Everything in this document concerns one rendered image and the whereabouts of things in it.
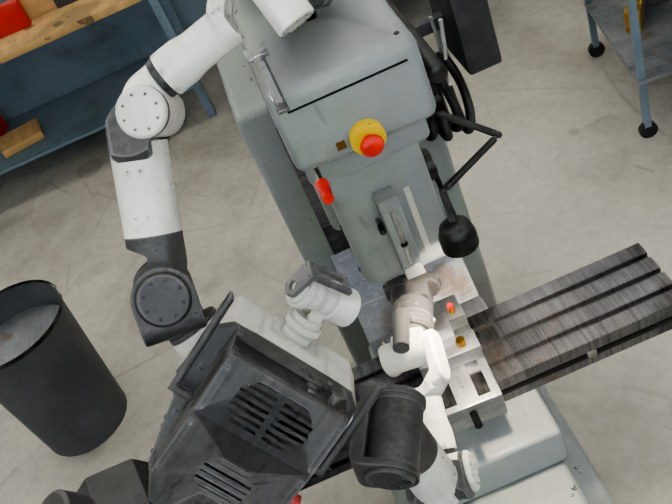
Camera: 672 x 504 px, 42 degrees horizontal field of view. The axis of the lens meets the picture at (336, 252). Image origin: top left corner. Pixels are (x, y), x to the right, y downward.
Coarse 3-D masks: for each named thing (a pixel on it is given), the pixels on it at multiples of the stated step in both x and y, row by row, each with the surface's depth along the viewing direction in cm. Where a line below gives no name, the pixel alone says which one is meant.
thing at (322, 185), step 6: (318, 168) 153; (318, 174) 152; (318, 180) 149; (324, 180) 149; (318, 186) 148; (324, 186) 148; (318, 192) 149; (324, 192) 146; (330, 192) 146; (324, 198) 146; (330, 198) 146
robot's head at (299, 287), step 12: (312, 264) 137; (300, 276) 137; (312, 276) 135; (336, 276) 140; (288, 288) 138; (300, 288) 136; (312, 288) 136; (336, 288) 138; (348, 288) 140; (288, 300) 139; (300, 300) 137
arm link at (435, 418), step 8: (432, 400) 172; (440, 400) 173; (432, 408) 171; (440, 408) 172; (424, 416) 171; (432, 416) 171; (440, 416) 171; (432, 424) 170; (440, 424) 170; (448, 424) 172; (432, 432) 169; (440, 432) 169; (448, 432) 170; (440, 440) 169; (448, 440) 169; (448, 448) 169; (448, 456) 166; (456, 456) 165
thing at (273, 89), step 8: (264, 48) 150; (248, 56) 150; (256, 56) 149; (264, 56) 148; (256, 64) 146; (264, 64) 145; (264, 72) 143; (264, 80) 141; (272, 80) 140; (272, 88) 139; (272, 96) 137; (280, 96) 136; (280, 104) 134; (280, 112) 133
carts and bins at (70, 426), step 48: (624, 0) 421; (624, 48) 393; (48, 288) 357; (0, 336) 359; (48, 336) 331; (0, 384) 332; (48, 384) 338; (96, 384) 357; (48, 432) 355; (96, 432) 363
